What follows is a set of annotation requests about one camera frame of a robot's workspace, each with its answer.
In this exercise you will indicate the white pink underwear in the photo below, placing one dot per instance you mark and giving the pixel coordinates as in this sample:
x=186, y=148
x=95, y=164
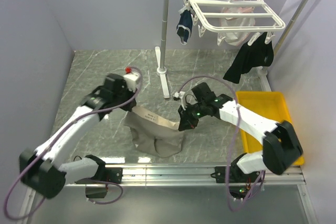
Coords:
x=235, y=38

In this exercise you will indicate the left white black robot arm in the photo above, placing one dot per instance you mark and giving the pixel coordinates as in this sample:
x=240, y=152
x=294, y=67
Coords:
x=44, y=169

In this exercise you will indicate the black underwear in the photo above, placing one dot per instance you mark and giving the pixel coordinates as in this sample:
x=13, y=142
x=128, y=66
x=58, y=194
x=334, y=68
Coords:
x=259, y=54

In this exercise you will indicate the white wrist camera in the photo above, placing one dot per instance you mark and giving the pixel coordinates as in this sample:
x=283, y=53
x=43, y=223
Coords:
x=132, y=79
x=179, y=96

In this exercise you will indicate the aluminium mounting rail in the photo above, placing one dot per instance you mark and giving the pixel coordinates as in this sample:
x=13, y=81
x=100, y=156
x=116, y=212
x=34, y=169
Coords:
x=182, y=193

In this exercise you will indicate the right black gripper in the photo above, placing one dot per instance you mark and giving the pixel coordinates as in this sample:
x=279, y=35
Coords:
x=187, y=121

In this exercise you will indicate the navy blue underwear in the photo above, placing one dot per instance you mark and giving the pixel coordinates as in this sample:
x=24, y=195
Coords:
x=184, y=26

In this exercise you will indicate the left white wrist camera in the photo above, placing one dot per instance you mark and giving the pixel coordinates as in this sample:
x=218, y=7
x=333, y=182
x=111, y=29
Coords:
x=132, y=79

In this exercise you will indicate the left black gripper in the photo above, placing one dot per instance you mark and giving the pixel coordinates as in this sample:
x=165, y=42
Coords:
x=130, y=106

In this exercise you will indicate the white clip hanger frame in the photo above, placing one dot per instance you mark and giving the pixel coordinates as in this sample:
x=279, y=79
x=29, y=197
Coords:
x=216, y=21

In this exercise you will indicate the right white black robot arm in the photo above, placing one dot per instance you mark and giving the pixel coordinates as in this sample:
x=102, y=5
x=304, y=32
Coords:
x=280, y=144

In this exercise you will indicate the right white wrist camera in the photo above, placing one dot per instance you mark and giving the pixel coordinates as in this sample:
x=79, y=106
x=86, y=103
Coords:
x=179, y=96

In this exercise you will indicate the grey underwear beige waistband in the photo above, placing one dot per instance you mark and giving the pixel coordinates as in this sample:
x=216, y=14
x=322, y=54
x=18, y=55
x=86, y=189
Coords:
x=153, y=134

